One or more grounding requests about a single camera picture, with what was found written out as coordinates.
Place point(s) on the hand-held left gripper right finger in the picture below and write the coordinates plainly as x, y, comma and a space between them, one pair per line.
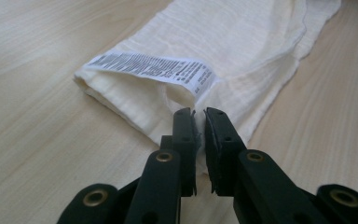
223, 152

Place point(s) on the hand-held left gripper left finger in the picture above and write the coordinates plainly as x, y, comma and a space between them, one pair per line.
184, 149

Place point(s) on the white cloth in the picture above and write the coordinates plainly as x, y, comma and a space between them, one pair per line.
217, 49

